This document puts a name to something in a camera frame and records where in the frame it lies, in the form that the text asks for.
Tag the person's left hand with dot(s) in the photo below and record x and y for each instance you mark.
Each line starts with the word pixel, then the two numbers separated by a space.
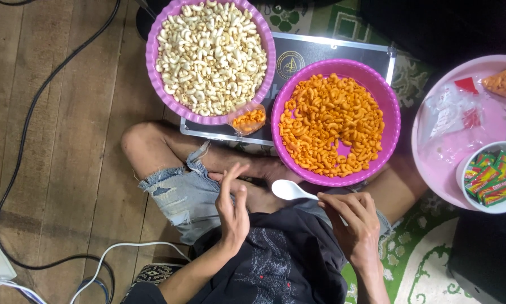
pixel 231 223

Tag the person's right hand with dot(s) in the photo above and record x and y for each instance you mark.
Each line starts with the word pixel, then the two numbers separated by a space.
pixel 360 236

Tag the white plastic spoon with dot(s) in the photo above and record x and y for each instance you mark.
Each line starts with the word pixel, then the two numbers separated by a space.
pixel 288 190

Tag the frayed denim shorts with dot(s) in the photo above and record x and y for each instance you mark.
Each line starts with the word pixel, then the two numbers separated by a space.
pixel 181 198

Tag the person's right leg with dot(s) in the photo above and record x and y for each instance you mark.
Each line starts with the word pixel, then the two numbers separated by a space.
pixel 398 185

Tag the person's leg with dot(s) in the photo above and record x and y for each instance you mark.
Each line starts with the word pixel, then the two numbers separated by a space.
pixel 151 145
pixel 398 185

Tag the green white patterned rug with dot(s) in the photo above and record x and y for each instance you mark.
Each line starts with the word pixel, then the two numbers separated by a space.
pixel 421 261

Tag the black printed t-shirt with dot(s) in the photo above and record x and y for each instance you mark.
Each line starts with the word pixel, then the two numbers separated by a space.
pixel 286 261

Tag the black white patterned mat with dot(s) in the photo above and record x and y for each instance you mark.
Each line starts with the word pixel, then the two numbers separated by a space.
pixel 158 272

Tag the pink round tray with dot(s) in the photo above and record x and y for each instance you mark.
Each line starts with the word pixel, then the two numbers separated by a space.
pixel 438 169

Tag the small bag of orange macaroni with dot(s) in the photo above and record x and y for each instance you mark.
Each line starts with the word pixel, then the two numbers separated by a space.
pixel 247 119

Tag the person's left leg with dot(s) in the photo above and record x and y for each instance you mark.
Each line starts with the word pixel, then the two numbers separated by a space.
pixel 151 145

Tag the heap of orange macaroni snacks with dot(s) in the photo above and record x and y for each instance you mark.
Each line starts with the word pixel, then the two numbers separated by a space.
pixel 328 114

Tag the black speaker box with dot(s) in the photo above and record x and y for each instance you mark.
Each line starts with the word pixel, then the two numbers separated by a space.
pixel 489 257

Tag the purple round plastic bowl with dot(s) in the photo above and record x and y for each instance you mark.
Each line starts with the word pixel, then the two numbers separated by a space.
pixel 388 105

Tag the clear plastic bag red label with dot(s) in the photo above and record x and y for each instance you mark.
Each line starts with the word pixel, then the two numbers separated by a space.
pixel 459 135
pixel 464 91

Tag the heap of green red sachets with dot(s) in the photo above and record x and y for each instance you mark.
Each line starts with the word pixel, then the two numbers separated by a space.
pixel 491 181

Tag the heap of white macaroni snacks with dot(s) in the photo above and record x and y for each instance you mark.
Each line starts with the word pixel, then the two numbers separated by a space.
pixel 210 59

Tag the purple fluted plastic bowl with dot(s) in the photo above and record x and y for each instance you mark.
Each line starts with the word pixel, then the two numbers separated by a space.
pixel 153 55

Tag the black aluminium-edged case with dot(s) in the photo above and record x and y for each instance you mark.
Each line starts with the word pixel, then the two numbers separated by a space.
pixel 320 48

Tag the black stand base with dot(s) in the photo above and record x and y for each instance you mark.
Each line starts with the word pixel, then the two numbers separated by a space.
pixel 143 23

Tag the large black furniture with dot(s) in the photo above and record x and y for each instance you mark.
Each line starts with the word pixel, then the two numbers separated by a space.
pixel 447 25

